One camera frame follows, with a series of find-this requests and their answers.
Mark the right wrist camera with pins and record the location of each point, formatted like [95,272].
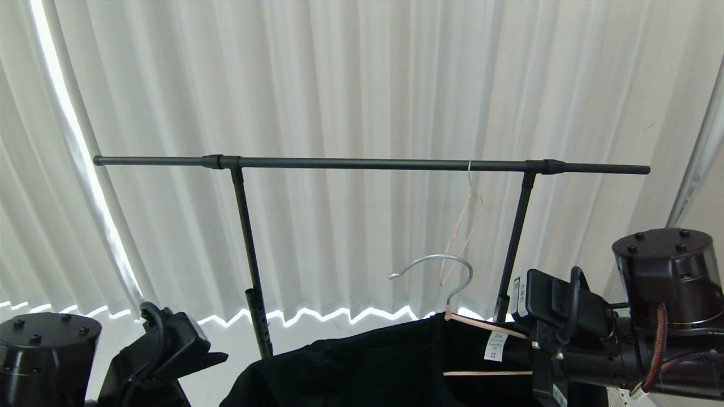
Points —
[565,302]

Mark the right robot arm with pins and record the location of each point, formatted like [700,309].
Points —
[667,271]

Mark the black garment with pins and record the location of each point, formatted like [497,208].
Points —
[367,373]

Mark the black clothes rack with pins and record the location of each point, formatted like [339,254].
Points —
[362,164]

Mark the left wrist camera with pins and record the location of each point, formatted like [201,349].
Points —
[181,336]

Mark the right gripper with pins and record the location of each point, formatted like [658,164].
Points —
[594,362]

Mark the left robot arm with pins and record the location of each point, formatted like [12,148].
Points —
[45,356]

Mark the pink clothes hanger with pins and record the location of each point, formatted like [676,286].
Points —
[469,172]
[435,256]

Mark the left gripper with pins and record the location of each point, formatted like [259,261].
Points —
[141,384]

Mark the white curtain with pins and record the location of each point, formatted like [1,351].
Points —
[339,85]

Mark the white laundry basket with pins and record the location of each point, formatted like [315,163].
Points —
[616,398]

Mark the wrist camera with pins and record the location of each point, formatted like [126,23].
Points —
[565,302]
[181,336]

